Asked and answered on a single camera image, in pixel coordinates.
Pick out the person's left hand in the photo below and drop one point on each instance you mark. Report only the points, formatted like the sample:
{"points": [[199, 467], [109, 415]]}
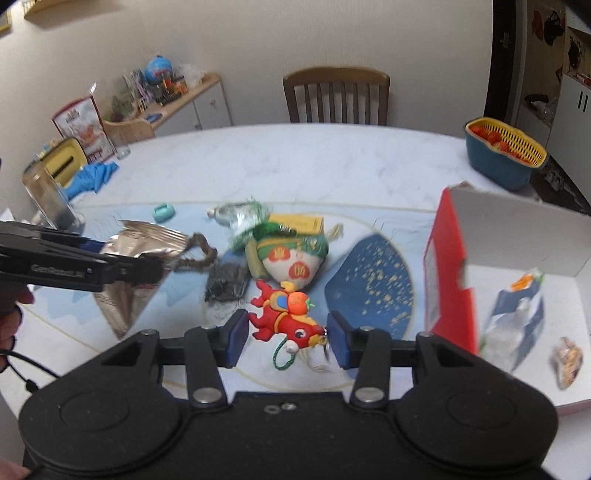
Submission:
{"points": [[9, 327]]}

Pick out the cluster of toys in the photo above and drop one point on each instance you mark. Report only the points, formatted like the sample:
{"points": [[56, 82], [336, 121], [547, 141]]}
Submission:
{"points": [[152, 94]]}

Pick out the white sideboard with wooden top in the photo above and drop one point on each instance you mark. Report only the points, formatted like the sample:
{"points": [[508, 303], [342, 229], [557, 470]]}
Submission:
{"points": [[203, 106]]}

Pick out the white green zongzi plush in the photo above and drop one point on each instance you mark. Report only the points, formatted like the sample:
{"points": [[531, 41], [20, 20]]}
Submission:
{"points": [[291, 261]]}

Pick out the yellow tissue box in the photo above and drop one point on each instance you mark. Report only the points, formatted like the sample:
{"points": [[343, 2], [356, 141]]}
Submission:
{"points": [[64, 159]]}

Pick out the wooden wall shelf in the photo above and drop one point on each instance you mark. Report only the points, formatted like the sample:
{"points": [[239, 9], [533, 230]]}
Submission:
{"points": [[41, 7]]}

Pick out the strawberries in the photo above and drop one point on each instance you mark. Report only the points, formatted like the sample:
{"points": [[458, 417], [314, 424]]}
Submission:
{"points": [[496, 138]]}

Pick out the red white printed carton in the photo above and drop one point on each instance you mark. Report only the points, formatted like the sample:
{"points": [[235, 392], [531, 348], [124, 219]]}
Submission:
{"points": [[85, 127]]}

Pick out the small drinking glass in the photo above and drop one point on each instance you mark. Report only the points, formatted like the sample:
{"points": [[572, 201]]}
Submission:
{"points": [[123, 147]]}

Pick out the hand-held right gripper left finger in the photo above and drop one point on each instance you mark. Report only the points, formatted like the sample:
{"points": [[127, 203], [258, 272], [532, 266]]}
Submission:
{"points": [[238, 339]]}

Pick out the wooden slat-back chair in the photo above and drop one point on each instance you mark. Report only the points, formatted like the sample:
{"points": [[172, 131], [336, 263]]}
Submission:
{"points": [[337, 94]]}

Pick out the blue cloth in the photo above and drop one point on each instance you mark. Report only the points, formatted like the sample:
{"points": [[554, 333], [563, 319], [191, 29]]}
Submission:
{"points": [[92, 177]]}

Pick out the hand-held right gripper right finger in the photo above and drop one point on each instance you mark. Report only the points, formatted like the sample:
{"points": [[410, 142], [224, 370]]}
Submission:
{"points": [[338, 344]]}

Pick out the small wooden chair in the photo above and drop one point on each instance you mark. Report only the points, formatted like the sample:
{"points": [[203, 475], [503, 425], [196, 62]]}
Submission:
{"points": [[131, 129]]}

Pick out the yellow carton box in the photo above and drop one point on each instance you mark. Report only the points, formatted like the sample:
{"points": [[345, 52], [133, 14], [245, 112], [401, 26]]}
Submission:
{"points": [[300, 224]]}

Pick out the black mesh packet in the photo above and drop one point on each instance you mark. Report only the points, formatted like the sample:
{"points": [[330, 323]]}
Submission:
{"points": [[225, 281]]}

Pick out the crumpled silver green wrapper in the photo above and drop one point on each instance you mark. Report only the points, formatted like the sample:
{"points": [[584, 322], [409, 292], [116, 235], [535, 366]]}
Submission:
{"points": [[240, 214]]}

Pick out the tall clear glass jar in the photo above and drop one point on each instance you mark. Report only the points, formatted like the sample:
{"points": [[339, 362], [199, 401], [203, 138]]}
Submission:
{"points": [[48, 194]]}

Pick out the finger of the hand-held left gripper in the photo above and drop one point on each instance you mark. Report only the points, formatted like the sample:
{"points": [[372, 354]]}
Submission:
{"points": [[134, 272], [60, 239]]}

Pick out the blue globe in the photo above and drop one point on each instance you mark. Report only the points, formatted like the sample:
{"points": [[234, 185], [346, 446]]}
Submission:
{"points": [[158, 69]]}

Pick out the yellow colander in blue bowl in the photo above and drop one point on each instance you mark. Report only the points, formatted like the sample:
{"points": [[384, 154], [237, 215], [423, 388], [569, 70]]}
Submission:
{"points": [[503, 161]]}

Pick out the red and white cardboard box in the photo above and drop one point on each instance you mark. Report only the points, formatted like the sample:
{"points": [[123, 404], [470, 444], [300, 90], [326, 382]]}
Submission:
{"points": [[508, 226]]}

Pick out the blue white snack packet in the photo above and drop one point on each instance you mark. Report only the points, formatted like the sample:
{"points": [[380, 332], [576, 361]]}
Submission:
{"points": [[512, 318]]}

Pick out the bronze foil packet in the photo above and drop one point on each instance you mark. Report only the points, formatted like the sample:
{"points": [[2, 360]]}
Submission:
{"points": [[134, 249]]}

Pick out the small wrapped candy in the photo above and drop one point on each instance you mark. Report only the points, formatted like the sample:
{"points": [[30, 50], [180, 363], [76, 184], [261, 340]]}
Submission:
{"points": [[567, 362]]}

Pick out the small teal case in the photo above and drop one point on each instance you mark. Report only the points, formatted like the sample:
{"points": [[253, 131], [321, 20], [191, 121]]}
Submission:
{"points": [[163, 211]]}

